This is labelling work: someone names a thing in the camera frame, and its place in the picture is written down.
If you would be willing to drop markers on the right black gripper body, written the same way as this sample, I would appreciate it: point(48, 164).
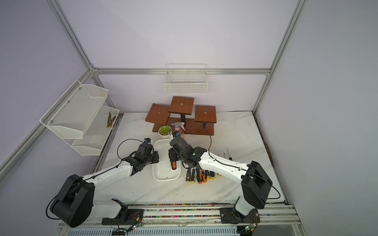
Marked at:
point(175, 156)

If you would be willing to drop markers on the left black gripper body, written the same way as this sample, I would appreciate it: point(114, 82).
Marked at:
point(153, 158)

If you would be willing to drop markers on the white plastic storage box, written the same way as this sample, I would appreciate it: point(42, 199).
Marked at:
point(162, 171)

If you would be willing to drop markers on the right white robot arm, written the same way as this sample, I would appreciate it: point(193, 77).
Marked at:
point(254, 181)

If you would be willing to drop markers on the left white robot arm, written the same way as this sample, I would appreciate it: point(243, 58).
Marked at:
point(75, 200)

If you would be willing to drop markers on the pink spray bottle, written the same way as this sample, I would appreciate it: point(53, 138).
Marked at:
point(179, 129)

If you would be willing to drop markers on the small potted green plant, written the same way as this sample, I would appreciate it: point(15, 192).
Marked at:
point(165, 132)

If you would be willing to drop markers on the brown wooden tiered stand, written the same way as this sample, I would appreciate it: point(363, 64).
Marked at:
point(198, 119)

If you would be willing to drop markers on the brown twigs on shelf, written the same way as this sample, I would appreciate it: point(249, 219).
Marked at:
point(111, 119)

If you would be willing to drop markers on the lower white mesh shelf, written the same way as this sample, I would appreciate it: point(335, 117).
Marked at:
point(97, 134)

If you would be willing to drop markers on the white mesh shelf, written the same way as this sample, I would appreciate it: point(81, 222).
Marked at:
point(97, 134)
point(71, 116)

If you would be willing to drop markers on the upper white mesh shelf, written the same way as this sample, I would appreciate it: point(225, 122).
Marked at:
point(71, 116)

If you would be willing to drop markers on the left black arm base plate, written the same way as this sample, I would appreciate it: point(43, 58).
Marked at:
point(125, 216)

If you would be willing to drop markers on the white wire wall basket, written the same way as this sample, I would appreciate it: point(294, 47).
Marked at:
point(185, 79)

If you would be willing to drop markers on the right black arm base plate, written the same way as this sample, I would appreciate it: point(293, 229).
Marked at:
point(237, 215)

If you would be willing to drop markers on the aluminium cage frame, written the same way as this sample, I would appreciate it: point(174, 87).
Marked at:
point(16, 157)

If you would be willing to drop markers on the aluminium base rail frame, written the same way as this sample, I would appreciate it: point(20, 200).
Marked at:
point(194, 220)

